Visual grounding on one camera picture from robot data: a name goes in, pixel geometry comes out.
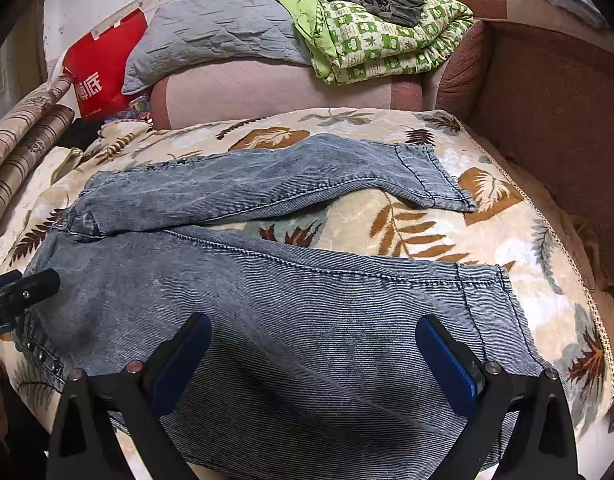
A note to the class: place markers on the striped rolled bedding lower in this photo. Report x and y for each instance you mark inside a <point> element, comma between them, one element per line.
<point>33,147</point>

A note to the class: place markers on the green patterned folded quilt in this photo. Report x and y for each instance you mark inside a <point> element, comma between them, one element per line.
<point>348,44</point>

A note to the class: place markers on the dark grey garment on quilt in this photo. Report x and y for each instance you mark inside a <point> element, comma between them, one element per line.
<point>406,13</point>

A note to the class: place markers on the leaf pattern beige blanket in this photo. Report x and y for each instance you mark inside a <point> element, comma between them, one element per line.
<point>515,225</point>

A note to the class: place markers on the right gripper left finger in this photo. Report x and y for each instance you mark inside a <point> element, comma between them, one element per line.
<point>83,444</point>

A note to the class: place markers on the colourful small packet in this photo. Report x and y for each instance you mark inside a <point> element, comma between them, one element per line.
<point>138,109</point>

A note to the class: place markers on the striped rolled bedding upper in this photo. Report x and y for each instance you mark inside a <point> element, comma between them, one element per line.
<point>27,112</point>

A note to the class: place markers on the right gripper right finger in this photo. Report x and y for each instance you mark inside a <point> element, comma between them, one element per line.
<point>542,443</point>

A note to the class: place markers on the blue denim jeans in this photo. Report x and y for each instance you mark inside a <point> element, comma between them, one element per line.
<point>313,371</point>

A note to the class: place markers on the pink brown headboard cushion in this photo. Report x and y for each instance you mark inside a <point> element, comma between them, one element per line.
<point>242,89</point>

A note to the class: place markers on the white floral thin quilt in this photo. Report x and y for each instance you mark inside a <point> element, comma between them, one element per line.
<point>58,162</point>

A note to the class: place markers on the striped rolled bedding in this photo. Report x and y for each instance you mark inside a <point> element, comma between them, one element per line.
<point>33,147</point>
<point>27,112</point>

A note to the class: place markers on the grey quilted pillow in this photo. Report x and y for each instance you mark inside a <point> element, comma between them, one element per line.
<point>190,32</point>

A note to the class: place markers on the red paper shopping bag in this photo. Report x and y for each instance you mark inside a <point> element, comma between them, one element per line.
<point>97,66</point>

